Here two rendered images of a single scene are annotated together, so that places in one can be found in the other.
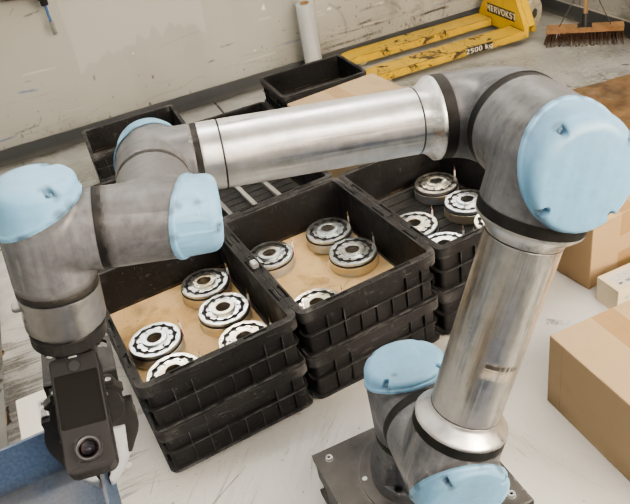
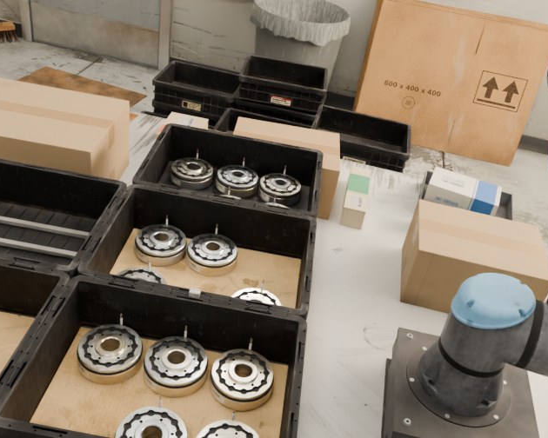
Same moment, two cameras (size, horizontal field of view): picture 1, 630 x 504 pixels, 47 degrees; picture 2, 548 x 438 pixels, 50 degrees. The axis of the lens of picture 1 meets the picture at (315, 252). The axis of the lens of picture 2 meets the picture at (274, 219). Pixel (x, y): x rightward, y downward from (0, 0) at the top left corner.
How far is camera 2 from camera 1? 1.09 m
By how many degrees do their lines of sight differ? 54
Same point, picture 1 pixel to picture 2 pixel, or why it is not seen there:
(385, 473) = (478, 396)
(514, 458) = not seen: hidden behind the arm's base
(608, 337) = (443, 235)
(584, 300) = (335, 228)
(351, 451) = (410, 406)
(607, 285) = (354, 210)
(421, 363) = (513, 287)
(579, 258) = (322, 198)
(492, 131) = not seen: outside the picture
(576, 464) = not seen: hidden behind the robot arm
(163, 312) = (86, 408)
